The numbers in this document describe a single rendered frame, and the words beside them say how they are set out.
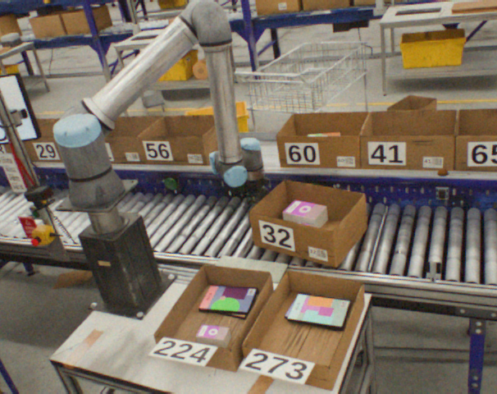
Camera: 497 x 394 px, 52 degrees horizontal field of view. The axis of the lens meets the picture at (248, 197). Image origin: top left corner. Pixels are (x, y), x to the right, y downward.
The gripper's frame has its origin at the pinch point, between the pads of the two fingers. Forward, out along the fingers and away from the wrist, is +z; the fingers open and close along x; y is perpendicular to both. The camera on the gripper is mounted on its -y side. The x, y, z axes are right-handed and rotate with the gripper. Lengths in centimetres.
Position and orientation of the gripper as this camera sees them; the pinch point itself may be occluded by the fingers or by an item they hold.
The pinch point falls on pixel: (263, 213)
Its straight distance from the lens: 231.2
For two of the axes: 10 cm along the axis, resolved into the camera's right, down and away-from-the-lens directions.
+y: -3.6, 5.1, -7.8
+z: 1.6, 8.6, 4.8
